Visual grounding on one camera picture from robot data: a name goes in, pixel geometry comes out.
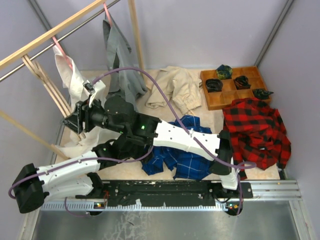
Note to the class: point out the black rolled cloth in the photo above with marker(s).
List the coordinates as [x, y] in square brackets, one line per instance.
[242, 83]
[213, 85]

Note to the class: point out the beige hanger front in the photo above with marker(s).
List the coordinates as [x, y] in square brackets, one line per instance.
[29, 64]

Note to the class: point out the black rolled cloth left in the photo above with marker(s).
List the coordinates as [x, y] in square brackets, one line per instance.
[213, 85]

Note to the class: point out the dark rolled cloth right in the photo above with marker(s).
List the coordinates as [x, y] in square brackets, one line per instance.
[262, 94]

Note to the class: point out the white shirt on hanger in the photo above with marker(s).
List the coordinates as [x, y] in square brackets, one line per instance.
[73, 80]

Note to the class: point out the beige hanger back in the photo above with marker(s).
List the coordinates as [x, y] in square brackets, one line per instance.
[52, 89]

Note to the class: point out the beige shirt on table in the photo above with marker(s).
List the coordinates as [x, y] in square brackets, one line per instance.
[182, 86]

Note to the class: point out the wooden compartment tray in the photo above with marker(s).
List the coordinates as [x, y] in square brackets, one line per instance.
[229, 92]

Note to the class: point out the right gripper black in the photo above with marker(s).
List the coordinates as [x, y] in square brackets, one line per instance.
[83, 112]

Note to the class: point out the red black plaid shirt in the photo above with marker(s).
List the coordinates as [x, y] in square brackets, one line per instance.
[257, 133]

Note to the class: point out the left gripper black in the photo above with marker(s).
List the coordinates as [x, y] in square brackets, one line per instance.
[148, 157]

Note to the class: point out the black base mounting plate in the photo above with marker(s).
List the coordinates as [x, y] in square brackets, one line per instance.
[158, 193]

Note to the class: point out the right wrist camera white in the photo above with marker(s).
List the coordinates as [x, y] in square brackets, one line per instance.
[96, 91]

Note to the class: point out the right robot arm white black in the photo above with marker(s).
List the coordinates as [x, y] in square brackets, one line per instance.
[144, 130]

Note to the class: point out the blue plaid shirt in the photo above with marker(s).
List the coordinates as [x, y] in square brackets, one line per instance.
[187, 165]

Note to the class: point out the black rolled cloth middle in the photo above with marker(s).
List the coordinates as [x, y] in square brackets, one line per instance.
[242, 83]

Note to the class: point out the pink hanger under grey shirt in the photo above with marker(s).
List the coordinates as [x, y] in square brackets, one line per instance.
[107, 14]

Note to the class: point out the pink hanger under white shirt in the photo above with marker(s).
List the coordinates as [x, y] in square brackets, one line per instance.
[62, 52]

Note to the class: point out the aluminium rail with cable duct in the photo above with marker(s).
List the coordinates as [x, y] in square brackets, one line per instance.
[255, 190]

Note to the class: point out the wooden clothes rack frame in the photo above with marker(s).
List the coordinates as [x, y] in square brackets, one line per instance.
[52, 32]

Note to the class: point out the green blue rolled cloth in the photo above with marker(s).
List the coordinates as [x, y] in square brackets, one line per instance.
[224, 72]

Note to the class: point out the beige hanger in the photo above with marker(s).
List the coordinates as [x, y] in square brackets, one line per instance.
[29, 64]
[52, 89]

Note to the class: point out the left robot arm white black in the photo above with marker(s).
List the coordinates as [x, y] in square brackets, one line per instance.
[76, 177]

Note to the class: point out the grey shirt on hanger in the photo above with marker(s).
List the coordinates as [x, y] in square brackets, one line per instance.
[128, 84]

